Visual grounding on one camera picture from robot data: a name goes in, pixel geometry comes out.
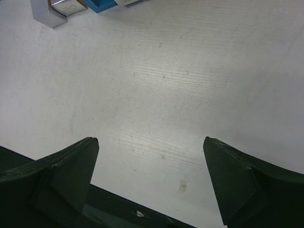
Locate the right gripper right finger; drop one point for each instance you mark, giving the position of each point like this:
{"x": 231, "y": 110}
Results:
{"x": 253, "y": 193}

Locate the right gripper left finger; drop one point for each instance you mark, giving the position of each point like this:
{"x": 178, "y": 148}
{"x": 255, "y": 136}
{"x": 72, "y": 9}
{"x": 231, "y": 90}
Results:
{"x": 49, "y": 192}

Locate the blue shelf with coloured boards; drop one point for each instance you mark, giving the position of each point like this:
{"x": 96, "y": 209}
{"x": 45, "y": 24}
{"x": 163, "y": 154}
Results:
{"x": 98, "y": 6}

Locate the plain silver box diagonal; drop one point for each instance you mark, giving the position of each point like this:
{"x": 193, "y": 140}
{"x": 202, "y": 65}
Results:
{"x": 54, "y": 13}

